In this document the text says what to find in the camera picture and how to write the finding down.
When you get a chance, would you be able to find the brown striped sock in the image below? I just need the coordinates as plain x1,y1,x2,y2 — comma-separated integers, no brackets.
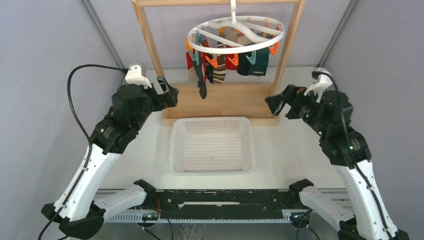
212,54,226,83

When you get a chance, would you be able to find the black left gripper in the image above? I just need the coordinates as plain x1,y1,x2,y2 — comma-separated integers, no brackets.
132,76,178,132

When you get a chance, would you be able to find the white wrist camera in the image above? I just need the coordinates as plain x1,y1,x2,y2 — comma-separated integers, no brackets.
304,67,333,103
124,62,153,89

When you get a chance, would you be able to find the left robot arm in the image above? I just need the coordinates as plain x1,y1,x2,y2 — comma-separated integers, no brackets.
41,76,179,240

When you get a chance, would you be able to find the red sock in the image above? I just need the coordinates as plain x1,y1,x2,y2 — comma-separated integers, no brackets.
186,50,197,70

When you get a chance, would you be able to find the beige reindeer sock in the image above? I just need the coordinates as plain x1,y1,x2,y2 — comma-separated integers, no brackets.
187,67,199,88

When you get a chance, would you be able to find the white round clip hanger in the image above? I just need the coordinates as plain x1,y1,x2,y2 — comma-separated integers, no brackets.
185,0,285,55

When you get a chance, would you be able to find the white perforated plastic basket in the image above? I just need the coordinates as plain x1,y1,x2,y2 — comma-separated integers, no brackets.
168,116,256,176

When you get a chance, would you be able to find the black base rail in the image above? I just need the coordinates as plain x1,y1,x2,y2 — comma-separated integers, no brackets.
137,189,309,221

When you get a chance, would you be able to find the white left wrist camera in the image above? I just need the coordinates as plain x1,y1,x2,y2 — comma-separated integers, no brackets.
124,62,153,89

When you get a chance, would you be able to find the navy sock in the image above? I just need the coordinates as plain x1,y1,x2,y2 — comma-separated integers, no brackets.
237,51,252,76

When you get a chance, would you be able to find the black grey sock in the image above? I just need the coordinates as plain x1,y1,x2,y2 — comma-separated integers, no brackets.
192,60,207,100

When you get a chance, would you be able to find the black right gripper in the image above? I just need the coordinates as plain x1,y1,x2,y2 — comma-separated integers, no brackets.
264,84,329,138

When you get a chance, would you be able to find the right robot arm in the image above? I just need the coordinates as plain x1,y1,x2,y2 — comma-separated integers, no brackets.
265,84,409,240

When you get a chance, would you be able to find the dark green sock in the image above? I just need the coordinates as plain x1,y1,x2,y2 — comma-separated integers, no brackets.
248,48,270,77

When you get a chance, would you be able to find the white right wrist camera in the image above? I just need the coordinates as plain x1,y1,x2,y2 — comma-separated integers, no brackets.
304,67,333,103

